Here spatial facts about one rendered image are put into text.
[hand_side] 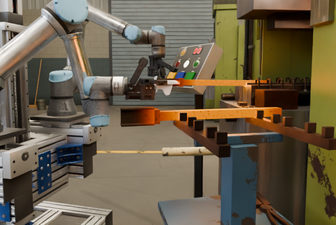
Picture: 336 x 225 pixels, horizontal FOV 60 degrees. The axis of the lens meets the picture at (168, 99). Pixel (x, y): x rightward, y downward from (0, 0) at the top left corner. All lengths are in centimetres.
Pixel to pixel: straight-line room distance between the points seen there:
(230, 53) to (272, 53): 468
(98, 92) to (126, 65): 815
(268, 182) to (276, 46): 67
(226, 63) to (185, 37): 336
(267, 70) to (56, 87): 104
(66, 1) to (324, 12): 81
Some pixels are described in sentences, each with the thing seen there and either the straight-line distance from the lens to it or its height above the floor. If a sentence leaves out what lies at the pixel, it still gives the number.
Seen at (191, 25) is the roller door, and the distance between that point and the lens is 929.
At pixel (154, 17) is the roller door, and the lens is 932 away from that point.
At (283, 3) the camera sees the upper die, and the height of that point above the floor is 129.
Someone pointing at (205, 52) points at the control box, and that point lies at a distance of 162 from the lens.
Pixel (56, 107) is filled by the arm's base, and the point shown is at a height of 86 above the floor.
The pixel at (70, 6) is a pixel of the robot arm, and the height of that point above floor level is 126.
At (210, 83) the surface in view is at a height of 100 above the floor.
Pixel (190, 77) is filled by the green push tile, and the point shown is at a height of 101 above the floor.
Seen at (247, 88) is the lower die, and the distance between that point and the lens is 117.
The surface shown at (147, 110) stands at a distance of 72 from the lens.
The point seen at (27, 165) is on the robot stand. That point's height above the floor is 71.
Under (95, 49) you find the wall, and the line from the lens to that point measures 952.
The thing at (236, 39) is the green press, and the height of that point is 171.
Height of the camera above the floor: 104
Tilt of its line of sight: 5 degrees down
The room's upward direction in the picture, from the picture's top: straight up
